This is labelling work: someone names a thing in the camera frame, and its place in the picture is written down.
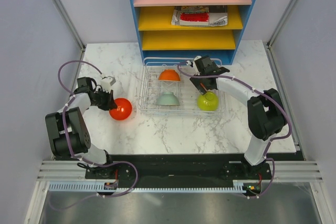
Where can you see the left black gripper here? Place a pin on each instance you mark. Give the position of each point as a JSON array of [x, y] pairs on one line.
[[109, 103]]

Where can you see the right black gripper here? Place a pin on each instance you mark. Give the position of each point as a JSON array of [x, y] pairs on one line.
[[196, 82]]

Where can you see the orange bowl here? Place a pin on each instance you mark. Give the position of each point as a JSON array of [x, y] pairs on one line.
[[123, 110], [169, 75]]

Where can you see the lime green bowl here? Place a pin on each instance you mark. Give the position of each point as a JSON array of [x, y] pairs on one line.
[[208, 101]]

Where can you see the pale green bowl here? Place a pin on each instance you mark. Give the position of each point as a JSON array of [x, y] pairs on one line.
[[167, 99]]

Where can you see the clear wire dish rack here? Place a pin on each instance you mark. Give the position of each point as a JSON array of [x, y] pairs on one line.
[[184, 90]]

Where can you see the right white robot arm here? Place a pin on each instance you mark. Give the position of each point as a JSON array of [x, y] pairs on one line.
[[267, 120]]

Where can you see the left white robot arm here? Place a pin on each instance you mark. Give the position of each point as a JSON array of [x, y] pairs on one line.
[[67, 131]]

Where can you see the blue shelf unit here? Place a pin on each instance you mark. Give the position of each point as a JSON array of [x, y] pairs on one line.
[[183, 29]]

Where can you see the red cover magazine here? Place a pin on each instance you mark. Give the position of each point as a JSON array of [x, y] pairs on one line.
[[190, 16]]

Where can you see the spiral notebook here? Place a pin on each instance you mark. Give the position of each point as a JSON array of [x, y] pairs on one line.
[[218, 15]]

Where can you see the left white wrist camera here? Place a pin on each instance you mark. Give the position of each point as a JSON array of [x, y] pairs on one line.
[[107, 83]]

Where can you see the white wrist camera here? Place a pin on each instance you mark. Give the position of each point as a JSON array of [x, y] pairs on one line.
[[107, 83], [192, 63]]

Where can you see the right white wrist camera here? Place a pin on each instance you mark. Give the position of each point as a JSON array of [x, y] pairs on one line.
[[192, 63]]

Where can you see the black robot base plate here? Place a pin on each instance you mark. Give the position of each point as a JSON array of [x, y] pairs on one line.
[[190, 170]]

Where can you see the white slotted cable duct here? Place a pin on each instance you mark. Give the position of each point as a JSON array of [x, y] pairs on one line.
[[102, 187]]

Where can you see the aluminium frame rail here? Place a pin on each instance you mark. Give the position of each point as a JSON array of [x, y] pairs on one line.
[[285, 171]]

